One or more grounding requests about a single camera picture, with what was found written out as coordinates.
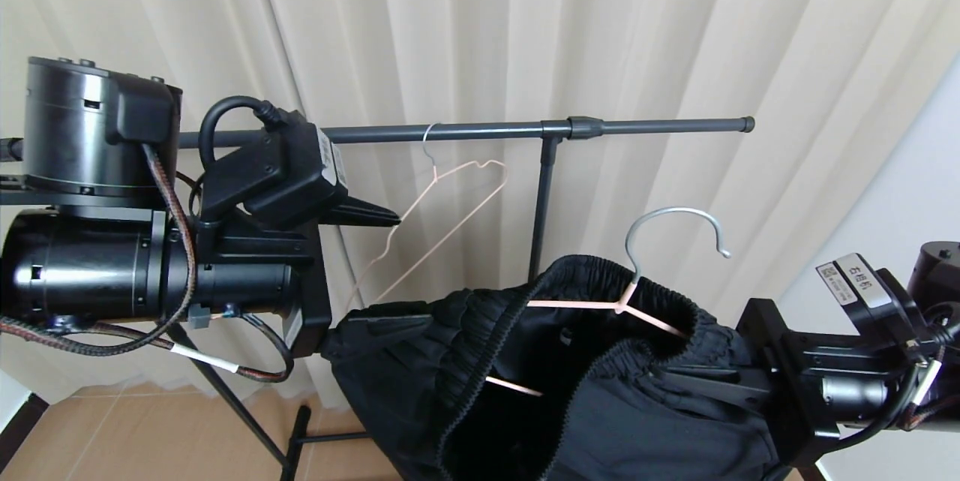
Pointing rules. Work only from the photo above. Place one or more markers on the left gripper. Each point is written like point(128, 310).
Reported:
point(90, 271)

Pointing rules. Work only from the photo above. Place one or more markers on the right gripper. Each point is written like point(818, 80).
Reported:
point(795, 383)

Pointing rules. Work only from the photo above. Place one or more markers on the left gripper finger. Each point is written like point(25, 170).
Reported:
point(360, 214)
point(367, 329)

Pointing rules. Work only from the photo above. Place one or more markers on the pink clothes hanger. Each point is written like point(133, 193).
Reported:
point(450, 222)
point(637, 278)

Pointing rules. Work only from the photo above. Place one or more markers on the black shorts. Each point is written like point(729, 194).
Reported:
point(525, 436)

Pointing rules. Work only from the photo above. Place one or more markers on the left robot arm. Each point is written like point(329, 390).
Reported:
point(82, 128)

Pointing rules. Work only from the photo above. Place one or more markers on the black clothes rack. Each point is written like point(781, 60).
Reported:
point(660, 126)

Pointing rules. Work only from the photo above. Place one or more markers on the white curtain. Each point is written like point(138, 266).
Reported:
point(675, 16)

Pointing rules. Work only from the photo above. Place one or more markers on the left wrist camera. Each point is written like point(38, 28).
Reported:
point(285, 166)

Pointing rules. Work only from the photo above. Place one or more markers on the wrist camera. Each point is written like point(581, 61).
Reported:
point(870, 293)
point(285, 166)

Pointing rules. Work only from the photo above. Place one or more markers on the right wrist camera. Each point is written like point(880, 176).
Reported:
point(870, 293)

